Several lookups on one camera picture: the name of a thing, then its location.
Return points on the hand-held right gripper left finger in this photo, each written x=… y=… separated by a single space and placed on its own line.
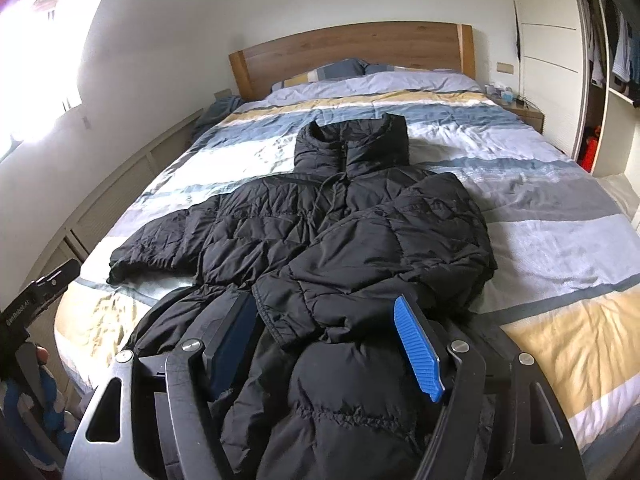
x=230 y=342

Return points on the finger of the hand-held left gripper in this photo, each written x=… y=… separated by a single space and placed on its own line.
x=55 y=280

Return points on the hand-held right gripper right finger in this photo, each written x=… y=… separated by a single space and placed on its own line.
x=417 y=350

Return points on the black puffer jacket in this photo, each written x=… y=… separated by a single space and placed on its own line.
x=350 y=240

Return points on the hanging clothes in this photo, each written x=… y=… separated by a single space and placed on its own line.
x=620 y=45

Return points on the person's left hand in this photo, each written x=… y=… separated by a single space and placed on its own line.
x=50 y=402

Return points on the low beige slatted cabinet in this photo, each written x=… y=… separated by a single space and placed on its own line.
x=115 y=195

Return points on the bed with striped duvet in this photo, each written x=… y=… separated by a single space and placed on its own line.
x=540 y=220

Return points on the bright window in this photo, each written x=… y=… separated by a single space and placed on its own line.
x=35 y=85

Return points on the grey-blue cloth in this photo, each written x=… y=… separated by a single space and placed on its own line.
x=215 y=115

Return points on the wooden nightstand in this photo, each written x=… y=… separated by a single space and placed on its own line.
x=530 y=117

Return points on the orange item in wardrobe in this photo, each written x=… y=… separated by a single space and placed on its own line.
x=590 y=152

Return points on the small blue bottle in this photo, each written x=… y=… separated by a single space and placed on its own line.
x=506 y=94

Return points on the wooden headboard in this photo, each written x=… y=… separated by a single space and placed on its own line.
x=350 y=45

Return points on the white wardrobe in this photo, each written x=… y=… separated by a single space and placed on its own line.
x=550 y=35

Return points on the beige wall socket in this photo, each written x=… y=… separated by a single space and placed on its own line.
x=222 y=94

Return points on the beige wall switch plate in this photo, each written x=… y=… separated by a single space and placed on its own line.
x=505 y=67

